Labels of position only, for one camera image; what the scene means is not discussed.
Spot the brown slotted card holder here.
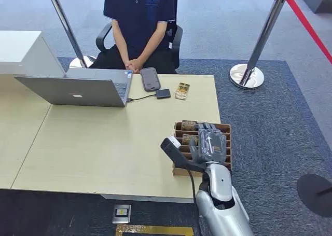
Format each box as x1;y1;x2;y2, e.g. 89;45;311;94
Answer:
173;121;232;177

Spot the dark grey phone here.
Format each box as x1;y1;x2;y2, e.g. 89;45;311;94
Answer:
140;67;161;92

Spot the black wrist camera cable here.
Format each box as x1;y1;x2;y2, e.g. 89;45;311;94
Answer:
186;169;198;207

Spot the black wrist camera with pale box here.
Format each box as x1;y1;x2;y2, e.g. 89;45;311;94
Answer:
160;135;208;174

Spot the black office chair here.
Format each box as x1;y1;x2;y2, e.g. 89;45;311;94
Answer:
95;0;183;71

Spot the thin black cable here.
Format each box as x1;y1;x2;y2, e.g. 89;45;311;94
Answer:
126;93;157;103

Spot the gold floor tape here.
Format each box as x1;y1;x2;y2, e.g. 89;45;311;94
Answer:
115;224;195;236

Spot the black round base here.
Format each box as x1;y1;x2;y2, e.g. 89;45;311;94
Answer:
297;173;332;218

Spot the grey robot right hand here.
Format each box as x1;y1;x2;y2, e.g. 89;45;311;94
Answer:
189;122;227;165

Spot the metal floor socket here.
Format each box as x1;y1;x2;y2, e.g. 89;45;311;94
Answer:
112;204;132;225

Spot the gold patterned card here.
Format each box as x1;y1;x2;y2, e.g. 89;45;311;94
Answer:
175;82;190;101
182;134;199;146
180;120;198;132

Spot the chrome stanchion post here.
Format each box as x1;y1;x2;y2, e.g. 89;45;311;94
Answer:
229;0;292;90
45;0;97;70

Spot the person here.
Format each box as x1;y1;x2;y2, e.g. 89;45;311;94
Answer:
89;0;180;75

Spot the grey laptop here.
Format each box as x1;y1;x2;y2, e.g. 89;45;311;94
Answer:
14;67;134;108

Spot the white counter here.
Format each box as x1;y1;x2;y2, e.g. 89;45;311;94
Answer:
0;31;66;78

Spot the person's left hand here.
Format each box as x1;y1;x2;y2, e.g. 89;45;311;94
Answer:
132;57;144;74

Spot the red barrier belt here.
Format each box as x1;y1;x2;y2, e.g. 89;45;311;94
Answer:
53;0;332;66

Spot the small black card reader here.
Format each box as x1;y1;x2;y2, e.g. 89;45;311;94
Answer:
155;88;171;100

